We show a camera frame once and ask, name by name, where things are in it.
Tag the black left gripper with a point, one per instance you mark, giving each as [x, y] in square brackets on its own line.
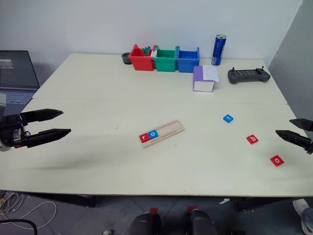
[9, 129]

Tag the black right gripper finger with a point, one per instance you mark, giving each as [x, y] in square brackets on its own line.
[296, 139]
[304, 123]

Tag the red letter tile o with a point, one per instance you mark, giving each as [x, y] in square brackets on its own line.
[277, 160]

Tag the red letter tile b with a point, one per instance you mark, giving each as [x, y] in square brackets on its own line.
[252, 139]

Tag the red letter tile r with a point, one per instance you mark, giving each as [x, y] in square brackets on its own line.
[144, 137]

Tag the blue letter tile o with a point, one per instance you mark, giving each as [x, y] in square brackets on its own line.
[153, 134]

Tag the wooden letter tray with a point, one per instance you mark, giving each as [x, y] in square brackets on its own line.
[168, 129]

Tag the grey laptop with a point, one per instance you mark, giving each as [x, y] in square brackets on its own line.
[17, 73]

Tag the white and blue shoe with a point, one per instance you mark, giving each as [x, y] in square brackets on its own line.
[304, 213]

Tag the grey handheld controller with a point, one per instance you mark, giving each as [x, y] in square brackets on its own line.
[248, 75]

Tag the white floor scrap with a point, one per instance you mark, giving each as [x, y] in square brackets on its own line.
[223, 201]

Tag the dark grey round holder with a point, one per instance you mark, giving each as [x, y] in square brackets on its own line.
[125, 58]

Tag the white paper sheet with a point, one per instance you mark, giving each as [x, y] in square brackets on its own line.
[209, 73]

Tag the blue drink can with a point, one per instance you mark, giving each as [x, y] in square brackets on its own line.
[218, 50]

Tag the red plastic bin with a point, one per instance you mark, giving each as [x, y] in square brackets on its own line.
[143, 63]

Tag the purple and white box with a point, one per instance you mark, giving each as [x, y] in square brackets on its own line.
[198, 76]

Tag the green toy brick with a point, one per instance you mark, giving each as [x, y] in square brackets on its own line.
[146, 52]

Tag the dark rounded shape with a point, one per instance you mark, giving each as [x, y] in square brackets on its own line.
[201, 224]
[144, 225]

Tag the blue toy brick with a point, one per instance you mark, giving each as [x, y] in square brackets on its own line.
[147, 48]

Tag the white toy brick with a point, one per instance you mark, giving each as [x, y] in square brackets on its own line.
[153, 54]

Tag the blue plastic bin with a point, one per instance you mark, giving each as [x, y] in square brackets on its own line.
[187, 64]

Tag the green plastic bin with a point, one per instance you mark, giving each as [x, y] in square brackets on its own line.
[166, 64]

